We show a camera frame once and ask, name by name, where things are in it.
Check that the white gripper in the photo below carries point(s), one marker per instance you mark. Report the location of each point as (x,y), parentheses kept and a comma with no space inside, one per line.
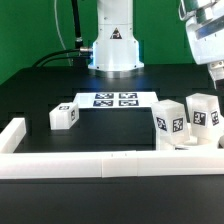
(207,46)

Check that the white marker tag plate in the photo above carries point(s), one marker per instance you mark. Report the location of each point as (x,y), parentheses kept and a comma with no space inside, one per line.
(115,99)

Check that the white U-shaped fence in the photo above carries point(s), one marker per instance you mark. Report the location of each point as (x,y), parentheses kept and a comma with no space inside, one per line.
(15,165)

